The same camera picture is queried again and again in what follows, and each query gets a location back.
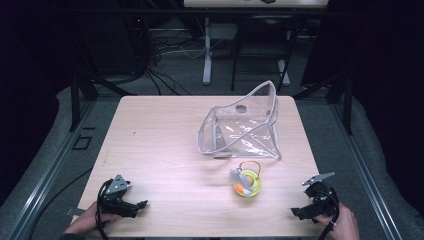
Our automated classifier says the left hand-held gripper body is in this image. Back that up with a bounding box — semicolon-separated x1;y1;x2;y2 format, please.
96;174;140;219

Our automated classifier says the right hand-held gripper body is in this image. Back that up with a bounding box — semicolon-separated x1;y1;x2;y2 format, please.
301;171;341;222

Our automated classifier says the person's right hand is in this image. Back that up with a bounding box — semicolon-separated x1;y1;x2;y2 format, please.
314;202;362;240

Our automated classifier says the person's left hand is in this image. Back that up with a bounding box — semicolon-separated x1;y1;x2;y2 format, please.
64;201;120;236

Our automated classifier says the grey flat strip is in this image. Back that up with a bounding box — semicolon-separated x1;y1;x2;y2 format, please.
64;207;86;217

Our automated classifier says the clear plastic zipper bag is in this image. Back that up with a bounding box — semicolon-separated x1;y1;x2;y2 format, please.
196;79;283;160

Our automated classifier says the black metal stand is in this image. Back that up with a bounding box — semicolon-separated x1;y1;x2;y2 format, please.
64;19;138;133
292;63;354;136

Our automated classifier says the white desk with metal legs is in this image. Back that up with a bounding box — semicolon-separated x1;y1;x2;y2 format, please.
183;0;330;86

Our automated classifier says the black chair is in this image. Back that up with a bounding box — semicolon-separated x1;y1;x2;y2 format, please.
230;15;301;93

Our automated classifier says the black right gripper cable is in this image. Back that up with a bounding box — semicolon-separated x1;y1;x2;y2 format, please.
317;190;341;240

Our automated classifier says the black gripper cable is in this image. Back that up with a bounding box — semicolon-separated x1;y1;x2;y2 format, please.
95;179;115;240
317;190;341;240

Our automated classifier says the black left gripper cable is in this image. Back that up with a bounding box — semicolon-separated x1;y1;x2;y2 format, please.
95;179;115;240

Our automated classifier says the aluminium floor rail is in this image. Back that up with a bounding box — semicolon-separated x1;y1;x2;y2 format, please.
328;101;406;240
6;99;98;240

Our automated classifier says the black floor cable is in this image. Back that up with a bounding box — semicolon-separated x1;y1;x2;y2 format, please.
27;166;94;240

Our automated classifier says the bundle of floor cables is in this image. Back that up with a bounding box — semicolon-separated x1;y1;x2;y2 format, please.
126;18;224;97

